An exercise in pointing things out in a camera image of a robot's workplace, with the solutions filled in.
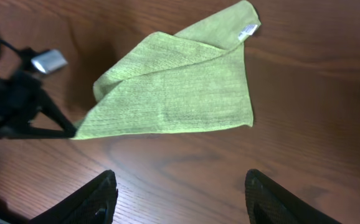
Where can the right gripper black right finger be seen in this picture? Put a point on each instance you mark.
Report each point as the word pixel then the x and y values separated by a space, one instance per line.
pixel 268 202

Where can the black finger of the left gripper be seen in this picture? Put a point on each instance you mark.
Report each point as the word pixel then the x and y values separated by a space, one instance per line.
pixel 55 119

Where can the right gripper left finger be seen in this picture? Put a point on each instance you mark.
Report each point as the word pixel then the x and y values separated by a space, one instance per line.
pixel 95 202

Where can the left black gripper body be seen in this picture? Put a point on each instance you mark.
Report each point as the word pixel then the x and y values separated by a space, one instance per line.
pixel 18 105

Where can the green microfiber cloth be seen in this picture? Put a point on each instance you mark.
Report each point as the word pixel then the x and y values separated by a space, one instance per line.
pixel 192 81

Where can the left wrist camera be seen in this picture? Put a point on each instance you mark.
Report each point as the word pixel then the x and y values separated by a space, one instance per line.
pixel 49 61

